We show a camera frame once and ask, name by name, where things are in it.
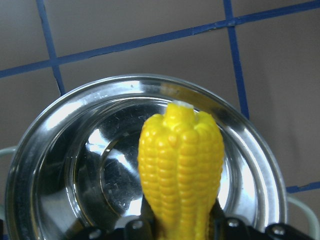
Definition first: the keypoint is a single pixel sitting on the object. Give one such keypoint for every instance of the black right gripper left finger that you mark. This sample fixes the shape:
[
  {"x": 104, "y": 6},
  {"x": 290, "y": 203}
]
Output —
[{"x": 137, "y": 223}]

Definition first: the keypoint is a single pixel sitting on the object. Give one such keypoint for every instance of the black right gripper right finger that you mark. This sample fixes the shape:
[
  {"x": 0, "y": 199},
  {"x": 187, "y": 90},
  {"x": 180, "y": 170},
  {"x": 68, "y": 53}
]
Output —
[{"x": 233, "y": 228}]

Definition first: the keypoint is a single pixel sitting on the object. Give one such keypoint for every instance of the yellow toy corn cob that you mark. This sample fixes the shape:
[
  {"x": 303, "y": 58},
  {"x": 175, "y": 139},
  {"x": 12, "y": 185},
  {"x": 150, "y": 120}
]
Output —
[{"x": 180, "y": 162}]

